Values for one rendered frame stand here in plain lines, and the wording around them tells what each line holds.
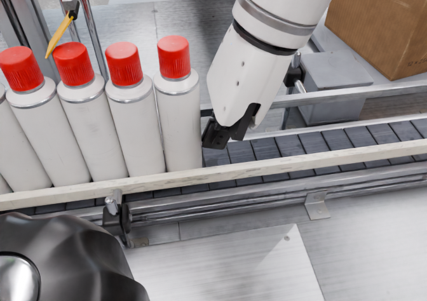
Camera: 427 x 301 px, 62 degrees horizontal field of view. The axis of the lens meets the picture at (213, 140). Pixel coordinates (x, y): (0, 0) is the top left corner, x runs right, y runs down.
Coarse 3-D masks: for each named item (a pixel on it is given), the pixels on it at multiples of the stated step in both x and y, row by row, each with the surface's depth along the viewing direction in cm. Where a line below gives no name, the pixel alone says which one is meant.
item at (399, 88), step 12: (384, 84) 51; (396, 84) 51; (408, 84) 51; (420, 84) 51; (276, 96) 49; (288, 96) 49; (300, 96) 49; (312, 96) 49; (324, 96) 49; (336, 96) 50; (348, 96) 50; (360, 96) 51; (372, 96) 51; (384, 96) 51; (204, 108) 48; (276, 108) 50
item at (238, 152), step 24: (408, 120) 58; (240, 144) 54; (264, 144) 54; (288, 144) 54; (312, 144) 54; (336, 144) 54; (360, 144) 54; (336, 168) 51; (360, 168) 51; (144, 192) 48; (168, 192) 48; (192, 192) 48
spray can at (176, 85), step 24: (168, 48) 35; (168, 72) 37; (192, 72) 39; (168, 96) 38; (192, 96) 39; (168, 120) 41; (192, 120) 41; (168, 144) 44; (192, 144) 44; (168, 168) 48; (192, 168) 47
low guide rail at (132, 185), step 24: (384, 144) 50; (408, 144) 50; (216, 168) 47; (240, 168) 47; (264, 168) 47; (288, 168) 48; (312, 168) 49; (24, 192) 44; (48, 192) 44; (72, 192) 44; (96, 192) 45
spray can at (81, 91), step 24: (72, 48) 35; (72, 72) 35; (72, 96) 37; (96, 96) 37; (72, 120) 39; (96, 120) 39; (96, 144) 42; (120, 144) 45; (96, 168) 45; (120, 168) 47
